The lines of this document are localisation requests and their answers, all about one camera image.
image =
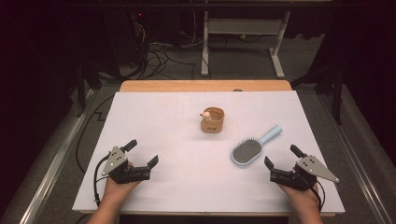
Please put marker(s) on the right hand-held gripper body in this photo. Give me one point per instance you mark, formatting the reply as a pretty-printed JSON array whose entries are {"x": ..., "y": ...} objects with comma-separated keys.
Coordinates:
[{"x": 311, "y": 168}]

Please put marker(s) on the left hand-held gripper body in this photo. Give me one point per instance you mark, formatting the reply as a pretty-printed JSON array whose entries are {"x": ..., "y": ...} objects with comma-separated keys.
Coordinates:
[{"x": 115, "y": 161}]

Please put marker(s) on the light blue hairbrush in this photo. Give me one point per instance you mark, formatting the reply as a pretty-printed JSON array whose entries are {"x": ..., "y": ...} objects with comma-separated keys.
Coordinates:
[{"x": 247, "y": 151}]

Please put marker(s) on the person's left hand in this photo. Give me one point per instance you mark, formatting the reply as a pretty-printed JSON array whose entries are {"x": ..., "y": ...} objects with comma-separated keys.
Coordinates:
[{"x": 116, "y": 191}]

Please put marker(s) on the person's right hand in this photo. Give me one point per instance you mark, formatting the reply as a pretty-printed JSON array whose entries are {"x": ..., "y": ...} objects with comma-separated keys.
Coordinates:
[{"x": 303, "y": 197}]

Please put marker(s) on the round wooden cup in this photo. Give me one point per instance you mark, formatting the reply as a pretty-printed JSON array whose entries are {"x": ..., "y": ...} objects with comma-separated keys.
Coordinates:
[{"x": 214, "y": 126}]

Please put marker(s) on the small doll figurine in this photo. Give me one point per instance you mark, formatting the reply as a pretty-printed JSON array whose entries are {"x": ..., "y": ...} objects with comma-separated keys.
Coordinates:
[{"x": 206, "y": 116}]

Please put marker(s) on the black metal stand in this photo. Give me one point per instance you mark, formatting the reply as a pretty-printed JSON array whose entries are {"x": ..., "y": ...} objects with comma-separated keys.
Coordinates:
[
  {"x": 336, "y": 90},
  {"x": 82, "y": 90}
]

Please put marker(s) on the wooden table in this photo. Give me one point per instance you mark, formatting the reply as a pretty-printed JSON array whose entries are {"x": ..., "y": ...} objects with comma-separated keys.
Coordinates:
[{"x": 202, "y": 85}]

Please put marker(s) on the dark computer tower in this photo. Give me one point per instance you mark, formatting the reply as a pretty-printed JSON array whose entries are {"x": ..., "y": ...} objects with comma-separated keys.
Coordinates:
[{"x": 130, "y": 34}]

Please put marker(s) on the small yellow-green ball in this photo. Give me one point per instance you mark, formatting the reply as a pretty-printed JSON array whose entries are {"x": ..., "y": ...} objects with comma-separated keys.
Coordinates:
[{"x": 243, "y": 36}]

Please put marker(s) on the aluminium floor rail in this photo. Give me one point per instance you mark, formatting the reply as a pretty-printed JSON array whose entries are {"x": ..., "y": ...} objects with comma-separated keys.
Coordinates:
[
  {"x": 355, "y": 155},
  {"x": 53, "y": 165}
]

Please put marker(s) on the white metal frame desk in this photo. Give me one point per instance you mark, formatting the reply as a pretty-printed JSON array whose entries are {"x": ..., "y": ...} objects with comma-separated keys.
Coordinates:
[{"x": 243, "y": 26}]

